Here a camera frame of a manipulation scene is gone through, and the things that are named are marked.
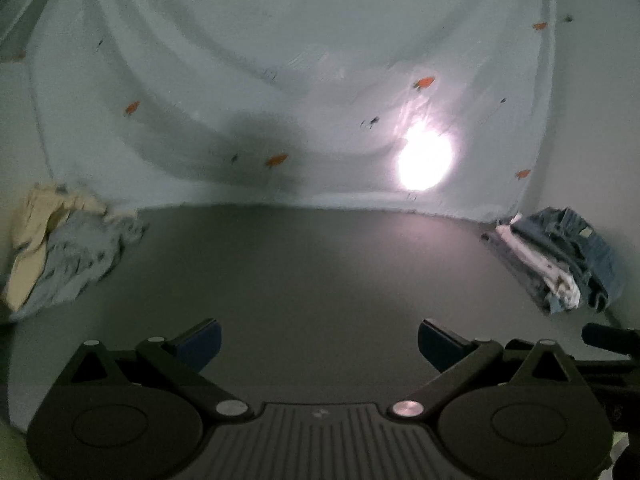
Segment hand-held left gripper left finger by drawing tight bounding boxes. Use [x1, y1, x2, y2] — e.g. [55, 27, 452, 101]
[50, 317, 253, 421]

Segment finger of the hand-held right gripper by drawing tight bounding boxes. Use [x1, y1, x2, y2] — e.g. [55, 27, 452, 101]
[581, 322, 640, 356]
[504, 338, 640, 378]

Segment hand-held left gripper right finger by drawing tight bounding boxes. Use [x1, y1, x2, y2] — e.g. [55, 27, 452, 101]
[387, 318, 596, 421]

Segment blue denim jeans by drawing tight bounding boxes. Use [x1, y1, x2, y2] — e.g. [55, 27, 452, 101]
[512, 206, 626, 311]

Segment light grey folded garment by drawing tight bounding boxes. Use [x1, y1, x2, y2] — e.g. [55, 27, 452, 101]
[542, 292, 583, 316]

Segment white garment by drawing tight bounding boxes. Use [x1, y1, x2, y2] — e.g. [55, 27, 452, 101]
[495, 224, 582, 311]

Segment dark grey folded garment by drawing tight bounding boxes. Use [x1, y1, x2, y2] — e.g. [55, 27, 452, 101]
[480, 230, 551, 311]

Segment grey-blue shirt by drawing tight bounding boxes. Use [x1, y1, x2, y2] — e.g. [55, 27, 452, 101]
[10, 205, 148, 322]

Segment cream garment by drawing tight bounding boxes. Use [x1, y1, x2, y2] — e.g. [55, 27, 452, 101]
[2, 182, 138, 313]

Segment green cloth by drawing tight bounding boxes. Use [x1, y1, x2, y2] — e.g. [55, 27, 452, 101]
[0, 410, 633, 480]

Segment carrot printed sheet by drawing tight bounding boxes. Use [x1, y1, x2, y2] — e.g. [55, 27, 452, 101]
[0, 0, 562, 221]

